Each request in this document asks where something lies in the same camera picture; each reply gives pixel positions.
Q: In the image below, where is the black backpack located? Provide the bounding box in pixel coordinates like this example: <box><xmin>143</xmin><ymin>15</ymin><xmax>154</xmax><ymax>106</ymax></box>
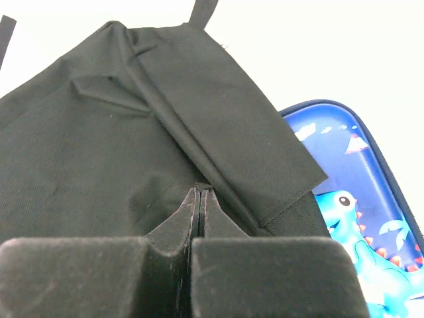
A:
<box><xmin>1</xmin><ymin>1</ymin><xmax>328</xmax><ymax>240</ymax></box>

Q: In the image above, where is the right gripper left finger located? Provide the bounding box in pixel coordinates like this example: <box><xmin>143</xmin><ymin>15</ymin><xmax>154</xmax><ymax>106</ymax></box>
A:
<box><xmin>1</xmin><ymin>188</ymin><xmax>201</xmax><ymax>317</ymax></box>

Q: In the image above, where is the blue dinosaur pencil case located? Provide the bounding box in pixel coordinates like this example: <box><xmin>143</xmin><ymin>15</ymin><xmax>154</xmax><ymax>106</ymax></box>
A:
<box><xmin>281</xmin><ymin>100</ymin><xmax>423</xmax><ymax>317</ymax></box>

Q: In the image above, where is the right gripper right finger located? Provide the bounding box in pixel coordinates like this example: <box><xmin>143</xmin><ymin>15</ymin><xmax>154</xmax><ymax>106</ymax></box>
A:
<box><xmin>191</xmin><ymin>190</ymin><xmax>369</xmax><ymax>317</ymax></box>

